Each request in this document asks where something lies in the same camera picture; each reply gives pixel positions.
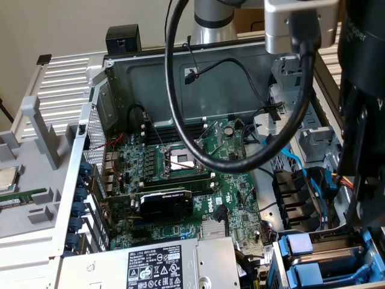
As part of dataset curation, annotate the black plastic air shroud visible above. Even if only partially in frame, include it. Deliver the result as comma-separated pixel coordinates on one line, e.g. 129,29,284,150
272,169,322,232

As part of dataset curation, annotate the black box bracket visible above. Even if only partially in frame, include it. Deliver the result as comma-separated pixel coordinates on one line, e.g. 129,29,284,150
105,25,142,55

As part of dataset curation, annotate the long black wire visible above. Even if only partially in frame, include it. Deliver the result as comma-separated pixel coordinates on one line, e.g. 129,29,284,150
242,120,276,177

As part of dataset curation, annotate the metal socket cover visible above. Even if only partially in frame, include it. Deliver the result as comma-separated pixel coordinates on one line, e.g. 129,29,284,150
197,120,225,148

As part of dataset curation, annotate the silver power supply unit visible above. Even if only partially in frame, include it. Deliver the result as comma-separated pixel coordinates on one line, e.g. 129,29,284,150
60,236,241,289

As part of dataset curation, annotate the CPU socket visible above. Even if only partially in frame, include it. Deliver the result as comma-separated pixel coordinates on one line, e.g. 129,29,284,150
159,141,208,178

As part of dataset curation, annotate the silver metal drive cage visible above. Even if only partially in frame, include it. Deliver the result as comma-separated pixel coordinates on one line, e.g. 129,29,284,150
252,55,343,169

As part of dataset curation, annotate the black wire angled plug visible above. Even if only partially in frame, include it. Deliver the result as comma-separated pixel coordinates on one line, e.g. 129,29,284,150
214,205,229,238

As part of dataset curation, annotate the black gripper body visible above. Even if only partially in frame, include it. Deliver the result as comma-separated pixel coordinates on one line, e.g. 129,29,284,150
336,0,385,100

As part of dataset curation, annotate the brown cardboard box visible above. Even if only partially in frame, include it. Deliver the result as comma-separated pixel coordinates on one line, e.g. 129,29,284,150
233,7,267,34

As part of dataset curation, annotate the thin red wire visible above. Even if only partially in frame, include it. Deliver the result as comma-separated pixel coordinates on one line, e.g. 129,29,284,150
90,134,125,184

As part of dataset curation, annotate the short black loop wire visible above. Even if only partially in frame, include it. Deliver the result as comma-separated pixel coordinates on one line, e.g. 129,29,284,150
128,104,150,121

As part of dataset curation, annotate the silver CPU chip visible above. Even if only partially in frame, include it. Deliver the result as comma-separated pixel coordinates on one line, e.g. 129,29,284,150
0,164,20,193

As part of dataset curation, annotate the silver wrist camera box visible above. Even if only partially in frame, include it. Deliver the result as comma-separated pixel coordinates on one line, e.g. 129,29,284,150
263,0,340,55

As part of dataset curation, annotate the blue plastic disk carrier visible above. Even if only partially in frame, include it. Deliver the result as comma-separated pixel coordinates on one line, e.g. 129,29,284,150
284,261,385,289

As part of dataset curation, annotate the yellow black wire bundle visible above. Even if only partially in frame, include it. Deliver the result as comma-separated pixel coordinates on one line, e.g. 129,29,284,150
234,249,265,289

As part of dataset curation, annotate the silver finned heatsink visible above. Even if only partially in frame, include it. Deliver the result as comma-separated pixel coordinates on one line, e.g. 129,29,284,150
200,220,226,240

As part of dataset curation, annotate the green motherboard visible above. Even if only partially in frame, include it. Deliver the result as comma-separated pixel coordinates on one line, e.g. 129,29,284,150
103,117,280,272

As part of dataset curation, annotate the black graphics card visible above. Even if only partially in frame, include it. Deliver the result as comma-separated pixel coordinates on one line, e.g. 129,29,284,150
100,189,195,223

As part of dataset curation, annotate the thin black cable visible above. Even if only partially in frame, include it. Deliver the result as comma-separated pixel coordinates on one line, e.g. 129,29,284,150
164,0,174,33

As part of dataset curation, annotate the hard drive in blue caddy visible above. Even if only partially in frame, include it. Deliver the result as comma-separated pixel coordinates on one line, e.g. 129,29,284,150
272,219,385,289

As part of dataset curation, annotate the coloured power wire blue plug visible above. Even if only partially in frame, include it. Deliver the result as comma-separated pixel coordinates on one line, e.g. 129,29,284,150
309,167,354,223

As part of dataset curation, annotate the open grey PC case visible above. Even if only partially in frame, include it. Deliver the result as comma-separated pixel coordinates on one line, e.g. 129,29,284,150
49,31,385,289

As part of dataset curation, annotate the black wire with black plug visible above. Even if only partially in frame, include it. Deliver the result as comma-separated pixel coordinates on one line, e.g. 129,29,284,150
183,57,283,121

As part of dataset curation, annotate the blue data wire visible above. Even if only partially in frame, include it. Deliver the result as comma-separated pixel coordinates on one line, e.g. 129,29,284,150
262,134,330,232

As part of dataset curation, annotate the wire locking lever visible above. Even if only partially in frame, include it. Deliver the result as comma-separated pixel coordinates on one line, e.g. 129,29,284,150
147,119,165,151
207,141,225,163

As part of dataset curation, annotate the grey parts rack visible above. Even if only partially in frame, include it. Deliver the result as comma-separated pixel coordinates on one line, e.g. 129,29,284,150
0,95,81,250

